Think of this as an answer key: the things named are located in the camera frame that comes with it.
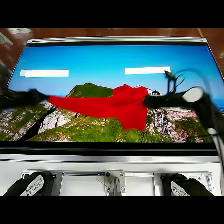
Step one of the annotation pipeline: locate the red T-shirt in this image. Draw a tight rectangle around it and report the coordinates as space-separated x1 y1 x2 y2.
46 83 150 132

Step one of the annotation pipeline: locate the black cable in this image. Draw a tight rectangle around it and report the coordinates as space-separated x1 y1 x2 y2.
175 67 210 92

